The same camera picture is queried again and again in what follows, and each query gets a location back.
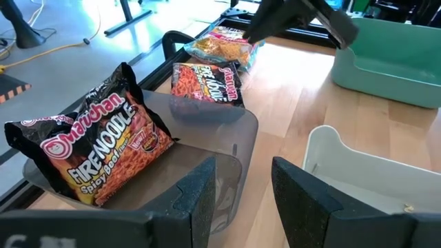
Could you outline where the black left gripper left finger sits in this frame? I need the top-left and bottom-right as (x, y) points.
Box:
(144, 156), (217, 248)

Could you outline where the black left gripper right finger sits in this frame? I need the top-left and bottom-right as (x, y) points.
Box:
(271, 156), (414, 248)

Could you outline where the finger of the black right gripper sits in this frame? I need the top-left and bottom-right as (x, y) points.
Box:
(302, 0), (360, 50)
(243, 0), (313, 45)

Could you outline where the smoky translucent plastic bin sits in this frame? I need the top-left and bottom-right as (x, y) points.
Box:
(22, 88), (259, 235)

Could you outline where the black fire noodle pack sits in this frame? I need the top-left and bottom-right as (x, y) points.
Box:
(170, 61), (246, 110)
(3, 61), (175, 207)

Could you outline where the orange snack packet top-right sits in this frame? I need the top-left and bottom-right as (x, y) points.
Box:
(183, 25), (266, 72)

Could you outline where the pale grey plastic bin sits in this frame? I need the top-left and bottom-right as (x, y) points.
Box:
(302, 125), (441, 215)

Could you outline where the green plastic bin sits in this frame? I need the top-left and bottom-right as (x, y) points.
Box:
(330, 17), (441, 110)

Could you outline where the black hazard-striped floor mat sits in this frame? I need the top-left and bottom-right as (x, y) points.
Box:
(0, 73), (32, 105)

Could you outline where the black stand leg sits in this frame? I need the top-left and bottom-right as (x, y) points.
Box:
(0, 0), (46, 49)

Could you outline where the black frame bracket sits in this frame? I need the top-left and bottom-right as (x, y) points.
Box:
(161, 30), (196, 61)

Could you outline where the black desk frame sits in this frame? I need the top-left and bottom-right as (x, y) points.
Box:
(103, 0), (153, 37)

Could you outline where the pale extension power cable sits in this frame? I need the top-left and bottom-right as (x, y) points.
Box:
(0, 0), (103, 75)

